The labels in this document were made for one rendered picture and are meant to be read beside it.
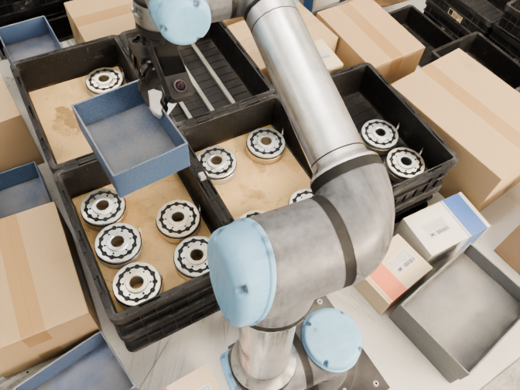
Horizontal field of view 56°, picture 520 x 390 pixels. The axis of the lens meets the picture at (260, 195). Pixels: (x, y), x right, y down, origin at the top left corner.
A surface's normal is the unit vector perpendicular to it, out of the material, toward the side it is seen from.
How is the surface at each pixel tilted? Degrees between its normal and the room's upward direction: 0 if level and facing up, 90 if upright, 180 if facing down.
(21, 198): 0
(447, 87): 0
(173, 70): 30
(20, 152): 90
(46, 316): 0
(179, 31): 89
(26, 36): 90
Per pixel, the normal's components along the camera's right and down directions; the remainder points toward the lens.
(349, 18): 0.07, -0.55
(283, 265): 0.23, -0.11
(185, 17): 0.38, 0.77
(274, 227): -0.06, -0.74
